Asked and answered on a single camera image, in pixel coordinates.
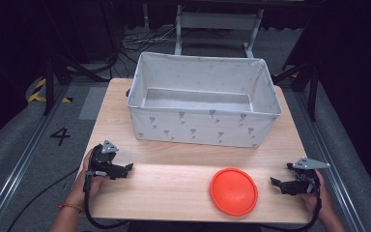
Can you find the white printed fabric storage box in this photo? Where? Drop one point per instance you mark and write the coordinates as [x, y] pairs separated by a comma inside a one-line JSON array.
[[203, 129]]

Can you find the orange round plate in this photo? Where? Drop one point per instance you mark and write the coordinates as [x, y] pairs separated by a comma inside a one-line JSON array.
[[234, 191]]

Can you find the yellow black floor tape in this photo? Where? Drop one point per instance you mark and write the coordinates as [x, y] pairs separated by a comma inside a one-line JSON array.
[[38, 93]]

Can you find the person's left hand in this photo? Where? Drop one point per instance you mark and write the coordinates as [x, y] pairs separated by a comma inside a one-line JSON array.
[[83, 187]]

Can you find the grey metal stand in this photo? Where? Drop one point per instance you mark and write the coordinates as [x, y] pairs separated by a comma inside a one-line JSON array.
[[219, 21]]

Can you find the black tripod stand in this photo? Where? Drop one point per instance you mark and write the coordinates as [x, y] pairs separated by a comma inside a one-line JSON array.
[[50, 83], [312, 90]]

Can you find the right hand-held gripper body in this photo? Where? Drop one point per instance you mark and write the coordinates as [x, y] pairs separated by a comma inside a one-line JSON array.
[[304, 180]]

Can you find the metal floor rail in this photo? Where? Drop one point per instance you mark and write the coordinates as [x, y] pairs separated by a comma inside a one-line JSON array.
[[16, 167], [331, 167]]

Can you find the person's right hand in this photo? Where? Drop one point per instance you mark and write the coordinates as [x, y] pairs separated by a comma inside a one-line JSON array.
[[319, 201]]

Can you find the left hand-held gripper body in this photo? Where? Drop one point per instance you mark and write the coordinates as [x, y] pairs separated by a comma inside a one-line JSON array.
[[104, 161]]

